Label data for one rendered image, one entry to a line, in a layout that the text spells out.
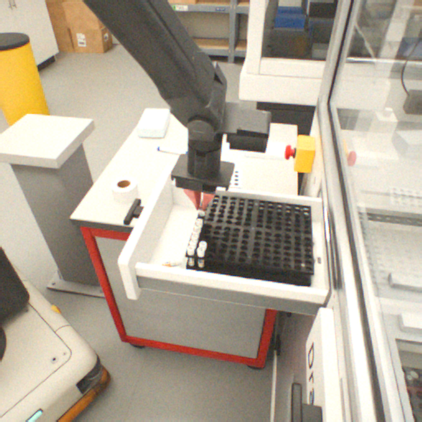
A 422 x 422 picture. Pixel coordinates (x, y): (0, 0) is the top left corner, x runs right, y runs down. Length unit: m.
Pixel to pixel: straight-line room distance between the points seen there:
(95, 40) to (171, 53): 4.58
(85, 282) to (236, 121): 1.37
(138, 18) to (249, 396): 1.31
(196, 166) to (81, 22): 4.48
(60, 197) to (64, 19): 3.86
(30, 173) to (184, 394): 0.99
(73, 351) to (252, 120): 0.99
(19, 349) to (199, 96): 1.11
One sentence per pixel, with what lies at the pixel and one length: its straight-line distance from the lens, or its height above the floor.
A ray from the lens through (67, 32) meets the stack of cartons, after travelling 5.09.
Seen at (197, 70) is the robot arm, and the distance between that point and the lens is 0.42.
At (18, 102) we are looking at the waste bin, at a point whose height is 0.24.
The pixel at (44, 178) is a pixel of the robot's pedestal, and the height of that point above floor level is 0.64.
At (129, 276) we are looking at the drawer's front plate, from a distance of 0.60.
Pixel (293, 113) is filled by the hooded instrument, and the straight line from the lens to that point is 1.43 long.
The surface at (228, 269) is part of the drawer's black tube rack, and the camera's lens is 0.63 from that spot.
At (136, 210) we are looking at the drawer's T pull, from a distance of 0.69.
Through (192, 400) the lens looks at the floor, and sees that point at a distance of 1.44.
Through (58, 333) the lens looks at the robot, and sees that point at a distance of 1.33.
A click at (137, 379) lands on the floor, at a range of 1.49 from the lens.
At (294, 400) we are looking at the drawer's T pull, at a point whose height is 0.91.
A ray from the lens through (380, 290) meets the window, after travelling 0.42.
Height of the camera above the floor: 1.35
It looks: 42 degrees down
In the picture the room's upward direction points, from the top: straight up
